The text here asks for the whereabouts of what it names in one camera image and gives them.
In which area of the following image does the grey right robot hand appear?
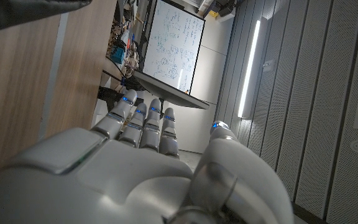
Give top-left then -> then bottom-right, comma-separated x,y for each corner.
0,88 -> 295,224

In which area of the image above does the small blue box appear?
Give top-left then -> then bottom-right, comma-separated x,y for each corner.
111,46 -> 126,65

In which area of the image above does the whiteboard with blue writing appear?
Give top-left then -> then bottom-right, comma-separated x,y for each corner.
142,0 -> 206,95

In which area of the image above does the long ceiling light strip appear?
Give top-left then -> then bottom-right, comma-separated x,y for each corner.
237,19 -> 262,119

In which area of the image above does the white shelf cabinet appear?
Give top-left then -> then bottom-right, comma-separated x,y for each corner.
194,0 -> 239,22

